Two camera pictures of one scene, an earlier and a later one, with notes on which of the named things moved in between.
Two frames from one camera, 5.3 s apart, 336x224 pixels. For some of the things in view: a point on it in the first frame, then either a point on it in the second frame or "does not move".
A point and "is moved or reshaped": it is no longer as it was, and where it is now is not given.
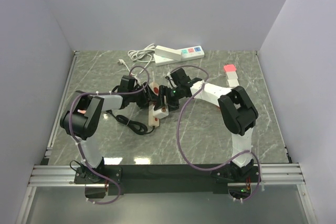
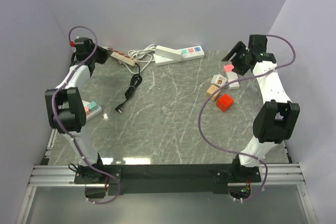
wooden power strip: x=153 y=121 → x=122 y=57
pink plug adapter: x=229 y=67 does not move
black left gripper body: x=139 y=97 → x=100 y=55
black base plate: x=169 y=178 does not move
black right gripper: x=173 y=106 → x=236 y=49
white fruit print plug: x=161 y=113 → x=219 y=80
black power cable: x=138 y=127 is moved or reshaped
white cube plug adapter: x=232 y=79 does not move
